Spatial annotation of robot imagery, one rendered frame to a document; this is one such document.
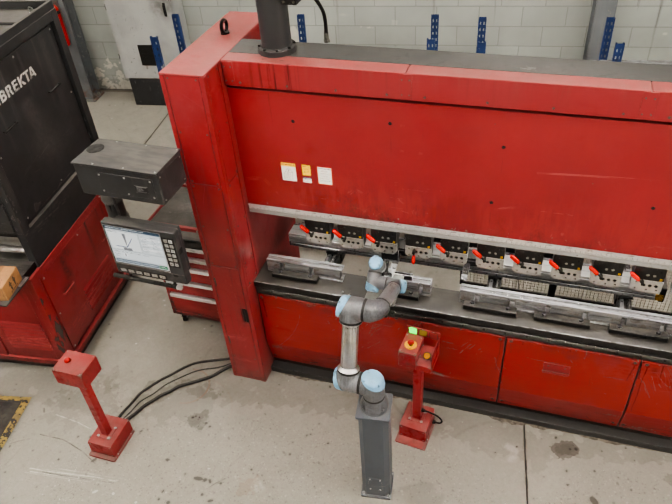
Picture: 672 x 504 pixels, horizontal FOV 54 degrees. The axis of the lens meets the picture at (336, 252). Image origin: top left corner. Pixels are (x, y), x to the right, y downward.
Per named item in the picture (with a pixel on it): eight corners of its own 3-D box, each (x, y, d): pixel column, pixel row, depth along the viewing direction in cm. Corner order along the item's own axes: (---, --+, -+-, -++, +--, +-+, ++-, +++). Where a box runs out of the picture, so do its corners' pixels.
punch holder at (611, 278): (588, 283, 351) (594, 260, 341) (589, 273, 358) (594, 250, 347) (618, 288, 347) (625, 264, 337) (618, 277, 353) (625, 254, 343)
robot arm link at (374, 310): (386, 307, 313) (408, 274, 357) (364, 303, 316) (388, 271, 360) (384, 330, 317) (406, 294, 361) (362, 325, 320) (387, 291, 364)
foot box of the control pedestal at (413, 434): (394, 441, 420) (394, 430, 413) (407, 411, 437) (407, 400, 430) (424, 451, 413) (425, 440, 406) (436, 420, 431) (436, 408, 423)
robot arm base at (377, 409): (386, 418, 341) (386, 406, 335) (358, 415, 344) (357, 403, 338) (390, 395, 353) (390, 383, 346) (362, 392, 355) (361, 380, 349)
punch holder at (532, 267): (511, 272, 362) (515, 249, 352) (513, 262, 368) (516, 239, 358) (540, 276, 358) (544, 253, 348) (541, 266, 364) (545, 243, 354)
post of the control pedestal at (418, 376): (412, 417, 419) (412, 361, 384) (414, 411, 423) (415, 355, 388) (420, 420, 417) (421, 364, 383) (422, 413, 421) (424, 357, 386)
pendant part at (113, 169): (115, 285, 386) (68, 161, 332) (137, 258, 404) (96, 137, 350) (191, 300, 372) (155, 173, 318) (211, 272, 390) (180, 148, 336)
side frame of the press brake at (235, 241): (233, 375, 470) (157, 72, 324) (276, 295, 532) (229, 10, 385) (265, 382, 464) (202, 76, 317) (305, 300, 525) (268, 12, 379)
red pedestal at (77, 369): (88, 455, 427) (44, 372, 374) (109, 424, 445) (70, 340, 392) (115, 462, 421) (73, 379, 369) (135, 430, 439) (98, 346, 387)
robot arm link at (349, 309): (358, 399, 337) (363, 304, 315) (330, 393, 341) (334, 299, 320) (364, 386, 347) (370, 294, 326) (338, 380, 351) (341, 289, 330)
